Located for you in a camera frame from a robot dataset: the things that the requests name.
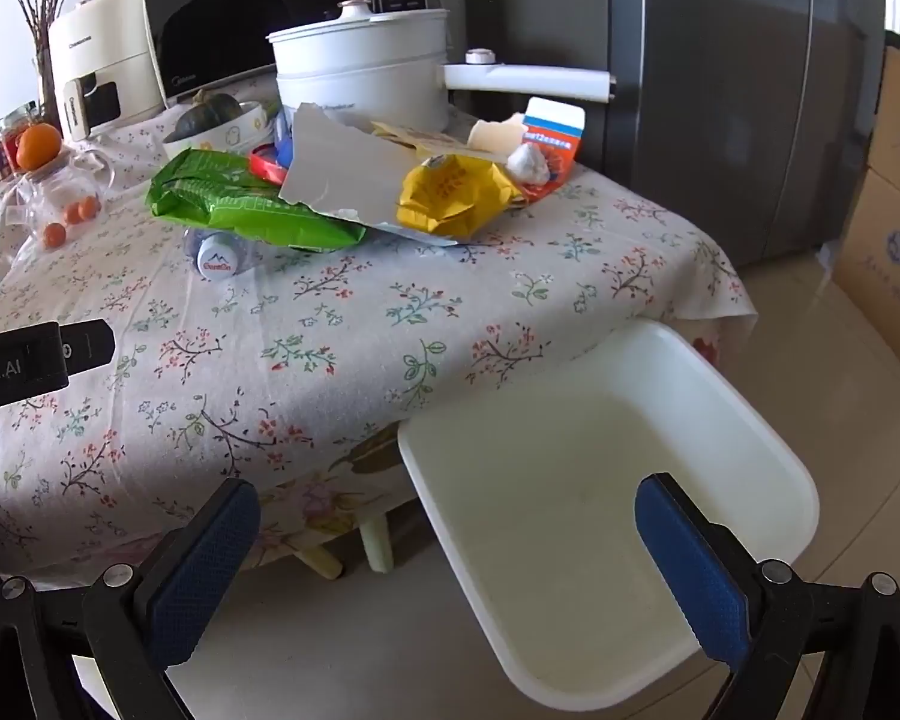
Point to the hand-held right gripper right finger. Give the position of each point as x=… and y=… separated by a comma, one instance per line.
x=690, y=577

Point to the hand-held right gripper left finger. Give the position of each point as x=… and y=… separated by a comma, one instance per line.
x=202, y=577

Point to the white plastic bin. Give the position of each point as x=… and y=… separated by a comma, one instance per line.
x=570, y=502

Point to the red drink can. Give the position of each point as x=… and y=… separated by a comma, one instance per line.
x=265, y=163

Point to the white table leg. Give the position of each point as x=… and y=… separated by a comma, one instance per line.
x=376, y=544
x=322, y=562

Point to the small kumquat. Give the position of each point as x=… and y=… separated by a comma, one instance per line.
x=89, y=207
x=73, y=211
x=54, y=235

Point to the glass pitcher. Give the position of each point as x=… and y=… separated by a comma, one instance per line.
x=45, y=199

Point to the clear plastic bottle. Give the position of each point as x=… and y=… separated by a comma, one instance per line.
x=217, y=259

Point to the large orange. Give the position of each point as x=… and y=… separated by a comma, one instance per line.
x=37, y=146

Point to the green snack bag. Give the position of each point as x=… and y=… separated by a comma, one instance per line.
x=217, y=199

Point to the floral tablecloth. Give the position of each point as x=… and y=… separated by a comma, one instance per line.
x=345, y=330

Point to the dark green squash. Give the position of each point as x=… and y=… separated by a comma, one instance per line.
x=206, y=116

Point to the cream bowl with flower print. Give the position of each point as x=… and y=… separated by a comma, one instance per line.
x=244, y=131

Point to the cream air fryer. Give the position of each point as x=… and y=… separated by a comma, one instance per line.
x=97, y=37

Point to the cardboard box with round logo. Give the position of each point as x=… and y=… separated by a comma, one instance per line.
x=870, y=292

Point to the blue packet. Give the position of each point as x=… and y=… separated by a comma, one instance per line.
x=286, y=142

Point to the dried twig bunch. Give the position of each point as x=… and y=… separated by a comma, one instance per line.
x=41, y=7

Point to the grey cardboard piece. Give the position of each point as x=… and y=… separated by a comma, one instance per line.
x=337, y=165

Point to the black microwave oven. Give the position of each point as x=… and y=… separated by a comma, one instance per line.
x=232, y=22

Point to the white electric cooking pot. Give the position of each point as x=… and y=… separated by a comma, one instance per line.
x=360, y=75

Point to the brown paper piece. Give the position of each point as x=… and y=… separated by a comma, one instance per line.
x=412, y=139

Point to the crumpled tissue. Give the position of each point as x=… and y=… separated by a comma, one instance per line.
x=529, y=162

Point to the yellow snack bag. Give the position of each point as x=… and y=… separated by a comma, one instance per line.
x=442, y=195

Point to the orange blue carton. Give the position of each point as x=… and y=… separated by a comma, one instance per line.
x=555, y=127

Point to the pot lid with knob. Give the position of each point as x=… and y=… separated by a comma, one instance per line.
x=360, y=19

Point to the beige bread bag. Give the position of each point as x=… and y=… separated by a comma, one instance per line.
x=495, y=135

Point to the grey refrigerator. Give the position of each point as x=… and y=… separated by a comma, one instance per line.
x=720, y=90

